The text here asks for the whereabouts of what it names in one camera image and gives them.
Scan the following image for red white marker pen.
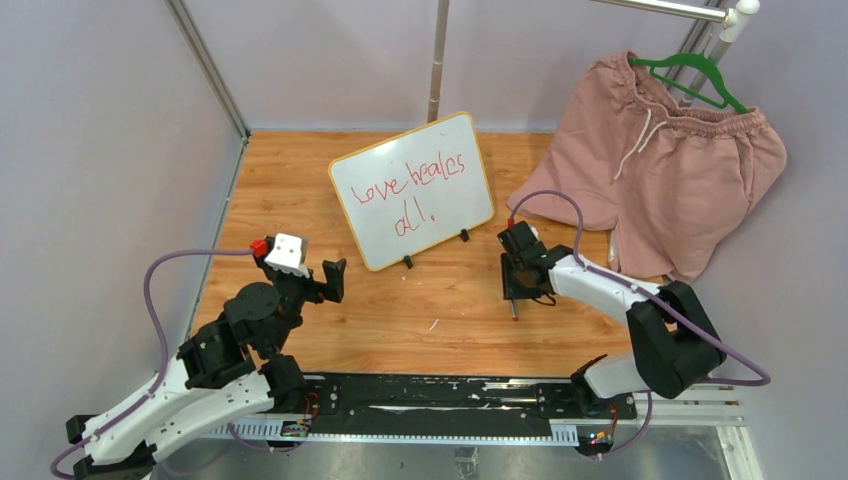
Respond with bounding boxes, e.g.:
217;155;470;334
508;299;519;322

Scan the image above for yellow framed whiteboard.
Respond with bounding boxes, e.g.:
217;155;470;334
328;111;495;271

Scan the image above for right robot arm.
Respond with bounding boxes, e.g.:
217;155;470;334
497;222;727;418

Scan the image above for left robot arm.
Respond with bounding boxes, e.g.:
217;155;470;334
66;259;347;479

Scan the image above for pink shorts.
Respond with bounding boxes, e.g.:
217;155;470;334
507;51;788;282

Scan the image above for green clothes hanger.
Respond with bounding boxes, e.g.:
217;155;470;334
627;52;753;115

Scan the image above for white metal clothes rack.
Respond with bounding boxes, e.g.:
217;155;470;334
426;1;757;132

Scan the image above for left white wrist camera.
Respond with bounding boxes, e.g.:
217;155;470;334
264;233;312;278

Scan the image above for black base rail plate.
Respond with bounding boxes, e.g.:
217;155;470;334
142;370;743;458

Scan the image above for grey aluminium corner post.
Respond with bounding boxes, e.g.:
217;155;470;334
164;0;250;145

